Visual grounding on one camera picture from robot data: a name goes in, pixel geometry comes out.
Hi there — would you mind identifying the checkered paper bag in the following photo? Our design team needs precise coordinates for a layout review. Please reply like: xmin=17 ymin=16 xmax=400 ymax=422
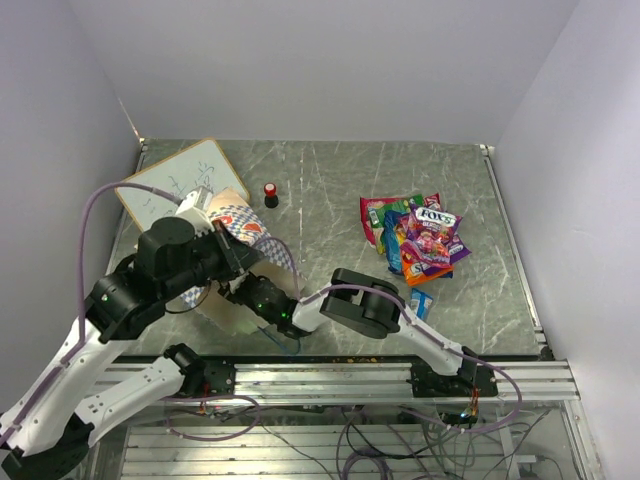
xmin=182 ymin=188 xmax=305 ymax=336

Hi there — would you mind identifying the green snack bag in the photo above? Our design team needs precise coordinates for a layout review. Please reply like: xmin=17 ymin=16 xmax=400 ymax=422
xmin=367 ymin=197 xmax=412 ymax=228

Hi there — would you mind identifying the blue Slendy snack bag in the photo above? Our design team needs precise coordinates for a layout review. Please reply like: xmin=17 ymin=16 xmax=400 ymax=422
xmin=381 ymin=210 xmax=409 ymax=275

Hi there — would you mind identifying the blue M&M's packet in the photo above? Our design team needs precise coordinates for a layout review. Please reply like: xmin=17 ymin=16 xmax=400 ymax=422
xmin=410 ymin=288 xmax=433 ymax=321

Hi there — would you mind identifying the purple Fox's berries bag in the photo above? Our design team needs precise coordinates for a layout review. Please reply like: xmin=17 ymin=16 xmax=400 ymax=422
xmin=400 ymin=205 xmax=462 ymax=268

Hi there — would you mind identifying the red snack bag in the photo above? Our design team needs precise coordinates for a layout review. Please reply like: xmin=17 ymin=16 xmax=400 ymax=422
xmin=359 ymin=193 xmax=441 ymax=254

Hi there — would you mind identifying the purple snack packet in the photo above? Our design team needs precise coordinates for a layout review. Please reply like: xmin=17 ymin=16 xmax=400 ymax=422
xmin=400 ymin=232 xmax=471 ymax=271

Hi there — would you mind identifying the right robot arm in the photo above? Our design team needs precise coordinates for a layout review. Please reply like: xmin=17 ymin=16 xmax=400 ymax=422
xmin=219 ymin=268 xmax=477 ymax=396

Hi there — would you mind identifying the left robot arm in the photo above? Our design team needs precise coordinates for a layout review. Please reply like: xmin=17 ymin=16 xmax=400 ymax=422
xmin=1 ymin=217 xmax=262 ymax=479

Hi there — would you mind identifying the red marker cap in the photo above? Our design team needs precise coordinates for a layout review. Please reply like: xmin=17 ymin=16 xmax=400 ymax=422
xmin=263 ymin=182 xmax=279 ymax=209

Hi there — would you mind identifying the small whiteboard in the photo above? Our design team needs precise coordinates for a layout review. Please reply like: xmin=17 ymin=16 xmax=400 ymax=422
xmin=116 ymin=138 xmax=250 ymax=231

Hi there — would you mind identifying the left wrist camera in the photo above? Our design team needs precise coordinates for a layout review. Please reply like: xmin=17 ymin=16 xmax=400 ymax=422
xmin=175 ymin=186 xmax=214 ymax=236

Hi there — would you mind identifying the aluminium rail frame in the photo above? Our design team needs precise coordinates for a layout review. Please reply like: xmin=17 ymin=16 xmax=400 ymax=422
xmin=69 ymin=355 xmax=604 ymax=479

